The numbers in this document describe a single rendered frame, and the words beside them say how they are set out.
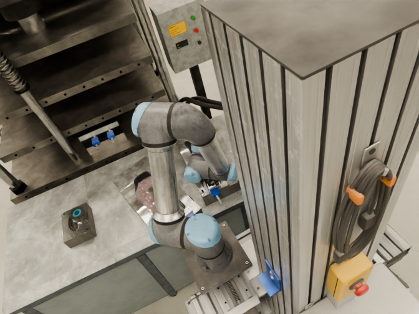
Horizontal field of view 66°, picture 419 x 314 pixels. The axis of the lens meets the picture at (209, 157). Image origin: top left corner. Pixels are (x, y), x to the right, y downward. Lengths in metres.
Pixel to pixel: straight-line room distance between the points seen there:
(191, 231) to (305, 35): 0.85
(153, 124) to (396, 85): 0.71
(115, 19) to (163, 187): 1.13
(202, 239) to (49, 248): 1.10
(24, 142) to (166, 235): 1.39
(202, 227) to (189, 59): 1.33
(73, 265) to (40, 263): 0.20
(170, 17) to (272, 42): 1.67
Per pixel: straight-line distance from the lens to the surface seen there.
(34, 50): 2.00
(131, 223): 1.83
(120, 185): 1.86
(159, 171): 1.07
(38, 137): 2.29
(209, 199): 1.70
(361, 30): 0.41
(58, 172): 2.38
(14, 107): 2.16
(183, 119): 0.96
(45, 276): 1.94
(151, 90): 2.19
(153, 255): 1.90
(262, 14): 0.46
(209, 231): 1.12
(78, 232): 1.86
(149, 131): 1.01
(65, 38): 1.97
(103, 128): 2.21
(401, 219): 2.68
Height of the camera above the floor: 2.23
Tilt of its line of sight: 47 degrees down
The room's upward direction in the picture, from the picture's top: 17 degrees counter-clockwise
